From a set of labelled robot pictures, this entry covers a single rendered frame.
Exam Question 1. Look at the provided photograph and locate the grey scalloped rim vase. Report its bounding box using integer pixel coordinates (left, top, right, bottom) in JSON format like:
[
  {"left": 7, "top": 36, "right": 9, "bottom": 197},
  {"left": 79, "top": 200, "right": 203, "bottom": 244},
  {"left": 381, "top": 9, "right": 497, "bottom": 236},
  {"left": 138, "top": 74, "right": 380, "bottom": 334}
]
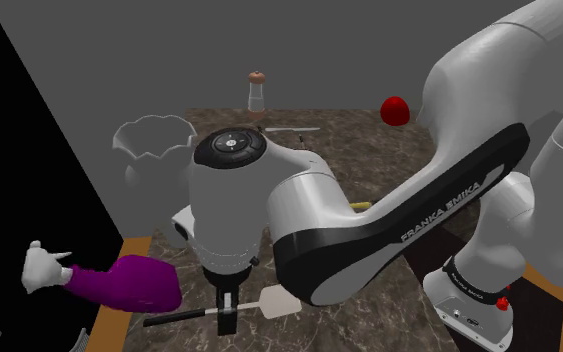
[{"left": 112, "top": 114, "right": 199, "bottom": 236}]

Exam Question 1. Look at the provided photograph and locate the silver knife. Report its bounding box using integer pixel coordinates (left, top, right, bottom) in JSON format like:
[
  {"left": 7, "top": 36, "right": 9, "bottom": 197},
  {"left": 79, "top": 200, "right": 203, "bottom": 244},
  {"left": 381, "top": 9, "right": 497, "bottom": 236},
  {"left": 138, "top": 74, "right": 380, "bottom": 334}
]
[{"left": 259, "top": 126, "right": 322, "bottom": 133}]

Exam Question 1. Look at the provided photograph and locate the glass shaker with brown cap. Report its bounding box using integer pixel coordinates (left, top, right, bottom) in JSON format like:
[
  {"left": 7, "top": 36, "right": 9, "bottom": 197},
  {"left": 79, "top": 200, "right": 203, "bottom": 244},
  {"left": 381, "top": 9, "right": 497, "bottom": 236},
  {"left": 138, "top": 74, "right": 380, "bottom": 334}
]
[{"left": 247, "top": 70, "right": 267, "bottom": 121}]

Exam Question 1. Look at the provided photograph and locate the red dome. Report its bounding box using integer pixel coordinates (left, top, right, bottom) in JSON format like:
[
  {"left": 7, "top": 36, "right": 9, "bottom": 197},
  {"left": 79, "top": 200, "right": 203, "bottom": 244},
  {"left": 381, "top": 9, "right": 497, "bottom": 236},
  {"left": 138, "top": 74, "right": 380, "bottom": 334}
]
[{"left": 379, "top": 95, "right": 412, "bottom": 128}]

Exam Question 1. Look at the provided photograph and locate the black handled white spatula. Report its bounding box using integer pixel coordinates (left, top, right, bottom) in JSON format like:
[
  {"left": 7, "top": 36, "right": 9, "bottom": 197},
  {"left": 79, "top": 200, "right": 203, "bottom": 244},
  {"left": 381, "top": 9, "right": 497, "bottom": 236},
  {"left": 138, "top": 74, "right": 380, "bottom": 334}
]
[{"left": 142, "top": 284, "right": 303, "bottom": 328}]

